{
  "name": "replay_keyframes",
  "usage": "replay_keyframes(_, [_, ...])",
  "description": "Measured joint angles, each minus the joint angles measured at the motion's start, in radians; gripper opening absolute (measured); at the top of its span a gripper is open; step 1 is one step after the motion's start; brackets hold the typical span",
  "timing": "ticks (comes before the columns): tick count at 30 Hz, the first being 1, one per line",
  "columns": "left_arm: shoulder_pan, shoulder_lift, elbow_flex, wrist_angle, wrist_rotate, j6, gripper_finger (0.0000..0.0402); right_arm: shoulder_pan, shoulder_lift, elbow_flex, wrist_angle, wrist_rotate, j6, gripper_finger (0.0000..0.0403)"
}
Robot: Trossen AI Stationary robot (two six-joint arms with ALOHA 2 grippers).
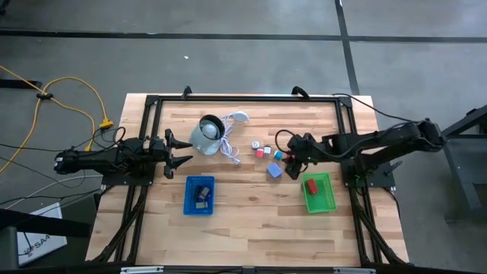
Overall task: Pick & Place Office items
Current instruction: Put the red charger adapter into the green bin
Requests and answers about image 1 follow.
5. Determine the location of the yellow extension cord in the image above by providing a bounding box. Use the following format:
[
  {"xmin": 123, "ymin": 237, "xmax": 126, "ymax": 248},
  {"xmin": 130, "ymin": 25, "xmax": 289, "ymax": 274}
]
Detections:
[{"xmin": 0, "ymin": 64, "xmax": 116, "ymax": 176}]

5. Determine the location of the black metal stand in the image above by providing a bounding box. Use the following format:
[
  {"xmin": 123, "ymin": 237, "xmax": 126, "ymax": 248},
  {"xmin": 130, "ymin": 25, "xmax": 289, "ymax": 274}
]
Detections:
[{"xmin": 441, "ymin": 104, "xmax": 487, "ymax": 225}]

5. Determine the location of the white lamp bulb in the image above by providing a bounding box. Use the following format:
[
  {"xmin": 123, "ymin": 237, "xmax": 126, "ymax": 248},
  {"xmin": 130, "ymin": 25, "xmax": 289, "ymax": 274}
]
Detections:
[{"xmin": 201, "ymin": 123, "xmax": 218, "ymax": 139}]

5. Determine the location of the black floor tape strip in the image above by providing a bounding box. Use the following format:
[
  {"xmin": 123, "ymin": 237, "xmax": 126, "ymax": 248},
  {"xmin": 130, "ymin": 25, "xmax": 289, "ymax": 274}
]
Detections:
[
  {"xmin": 0, "ymin": 29, "xmax": 487, "ymax": 43},
  {"xmin": 333, "ymin": 0, "xmax": 361, "ymax": 96}
]

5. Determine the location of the thin black cable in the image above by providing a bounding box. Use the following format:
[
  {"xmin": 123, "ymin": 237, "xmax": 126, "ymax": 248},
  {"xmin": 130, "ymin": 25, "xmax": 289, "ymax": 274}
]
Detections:
[{"xmin": 330, "ymin": 92, "xmax": 419, "ymax": 125}]

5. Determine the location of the black camera cable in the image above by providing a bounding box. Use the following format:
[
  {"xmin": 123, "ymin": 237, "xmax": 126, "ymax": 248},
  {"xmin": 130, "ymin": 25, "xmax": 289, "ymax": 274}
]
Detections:
[
  {"xmin": 93, "ymin": 126, "xmax": 127, "ymax": 154},
  {"xmin": 275, "ymin": 129, "xmax": 305, "ymax": 154}
]

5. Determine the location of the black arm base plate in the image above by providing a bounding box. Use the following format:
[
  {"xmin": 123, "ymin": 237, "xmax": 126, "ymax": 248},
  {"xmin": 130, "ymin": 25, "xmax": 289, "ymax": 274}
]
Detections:
[
  {"xmin": 339, "ymin": 156, "xmax": 404, "ymax": 189},
  {"xmin": 100, "ymin": 162, "xmax": 157, "ymax": 187}
]

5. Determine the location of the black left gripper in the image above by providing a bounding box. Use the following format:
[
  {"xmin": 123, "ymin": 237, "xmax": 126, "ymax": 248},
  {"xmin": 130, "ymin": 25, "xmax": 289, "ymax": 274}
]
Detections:
[{"xmin": 151, "ymin": 129, "xmax": 194, "ymax": 180}]

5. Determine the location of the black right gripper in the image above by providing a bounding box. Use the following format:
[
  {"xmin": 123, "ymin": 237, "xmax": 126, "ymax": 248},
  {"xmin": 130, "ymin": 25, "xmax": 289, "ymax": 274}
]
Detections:
[{"xmin": 285, "ymin": 133, "xmax": 325, "ymax": 180}]

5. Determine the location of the white floor cable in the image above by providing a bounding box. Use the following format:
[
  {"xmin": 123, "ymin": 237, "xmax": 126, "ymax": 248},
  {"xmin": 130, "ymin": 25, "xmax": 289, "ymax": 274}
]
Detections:
[{"xmin": 2, "ymin": 174, "xmax": 104, "ymax": 211}]

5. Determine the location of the blue plastic basket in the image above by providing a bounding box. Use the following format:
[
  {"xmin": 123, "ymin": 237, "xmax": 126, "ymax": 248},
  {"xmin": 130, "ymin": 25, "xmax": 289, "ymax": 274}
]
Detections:
[{"xmin": 183, "ymin": 175, "xmax": 216, "ymax": 217}]

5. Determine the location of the black aluminium table frame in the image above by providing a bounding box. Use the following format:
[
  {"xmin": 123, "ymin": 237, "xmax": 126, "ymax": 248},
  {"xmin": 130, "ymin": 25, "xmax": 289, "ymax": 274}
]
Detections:
[{"xmin": 86, "ymin": 93, "xmax": 410, "ymax": 267}]

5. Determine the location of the silver metal bracket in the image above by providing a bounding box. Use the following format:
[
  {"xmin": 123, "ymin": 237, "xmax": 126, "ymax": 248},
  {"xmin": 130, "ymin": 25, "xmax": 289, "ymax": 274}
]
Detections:
[
  {"xmin": 333, "ymin": 266, "xmax": 377, "ymax": 274},
  {"xmin": 119, "ymin": 266, "xmax": 165, "ymax": 274}
]

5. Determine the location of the white labelled box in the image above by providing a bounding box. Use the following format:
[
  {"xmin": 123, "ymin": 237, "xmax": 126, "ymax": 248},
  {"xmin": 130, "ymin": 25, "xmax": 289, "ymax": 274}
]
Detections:
[{"xmin": 16, "ymin": 202, "xmax": 68, "ymax": 267}]

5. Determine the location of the grey-blue power adapter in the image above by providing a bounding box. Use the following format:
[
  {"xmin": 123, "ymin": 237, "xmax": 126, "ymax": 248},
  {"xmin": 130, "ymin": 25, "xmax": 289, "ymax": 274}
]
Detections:
[{"xmin": 266, "ymin": 162, "xmax": 284, "ymax": 180}]

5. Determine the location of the green plastic basket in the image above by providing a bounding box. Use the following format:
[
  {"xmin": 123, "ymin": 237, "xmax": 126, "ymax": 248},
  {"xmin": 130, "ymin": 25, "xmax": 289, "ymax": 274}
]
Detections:
[{"xmin": 301, "ymin": 172, "xmax": 339, "ymax": 214}]

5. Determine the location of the black beam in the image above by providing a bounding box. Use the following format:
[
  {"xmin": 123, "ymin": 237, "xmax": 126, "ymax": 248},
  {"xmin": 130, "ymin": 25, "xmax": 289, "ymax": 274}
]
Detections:
[{"xmin": 0, "ymin": 207, "xmax": 94, "ymax": 240}]

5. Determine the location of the black right camera cable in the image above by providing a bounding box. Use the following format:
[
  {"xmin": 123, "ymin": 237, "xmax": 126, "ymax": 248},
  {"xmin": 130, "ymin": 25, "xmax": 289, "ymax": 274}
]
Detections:
[{"xmin": 275, "ymin": 129, "xmax": 305, "ymax": 154}]

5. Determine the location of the black floor bar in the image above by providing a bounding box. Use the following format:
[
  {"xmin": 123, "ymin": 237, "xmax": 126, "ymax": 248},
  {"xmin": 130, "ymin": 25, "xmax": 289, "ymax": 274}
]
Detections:
[{"xmin": 0, "ymin": 78, "xmax": 43, "ymax": 91}]

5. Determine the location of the white lamp power cord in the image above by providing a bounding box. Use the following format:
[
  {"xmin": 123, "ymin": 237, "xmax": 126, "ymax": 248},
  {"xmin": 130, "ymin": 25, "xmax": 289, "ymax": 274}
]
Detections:
[{"xmin": 218, "ymin": 113, "xmax": 244, "ymax": 167}]

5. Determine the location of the white desk lamp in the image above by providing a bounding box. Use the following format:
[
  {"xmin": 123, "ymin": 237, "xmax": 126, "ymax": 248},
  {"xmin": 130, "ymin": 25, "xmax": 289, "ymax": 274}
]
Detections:
[{"xmin": 189, "ymin": 113, "xmax": 227, "ymax": 156}]

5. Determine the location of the thick black cable stub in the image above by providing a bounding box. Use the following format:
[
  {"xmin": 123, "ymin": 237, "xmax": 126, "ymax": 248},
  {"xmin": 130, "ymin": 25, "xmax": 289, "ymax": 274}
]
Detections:
[{"xmin": 291, "ymin": 85, "xmax": 310, "ymax": 100}]

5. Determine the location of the black left camera cable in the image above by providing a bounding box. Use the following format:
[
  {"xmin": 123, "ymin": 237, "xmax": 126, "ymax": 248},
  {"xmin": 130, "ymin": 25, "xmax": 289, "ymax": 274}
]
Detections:
[{"xmin": 93, "ymin": 126, "xmax": 127, "ymax": 154}]

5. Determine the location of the white round cord switch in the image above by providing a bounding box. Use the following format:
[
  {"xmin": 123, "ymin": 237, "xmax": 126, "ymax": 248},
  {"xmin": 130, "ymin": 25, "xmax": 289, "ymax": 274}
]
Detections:
[{"xmin": 229, "ymin": 110, "xmax": 250, "ymax": 124}]

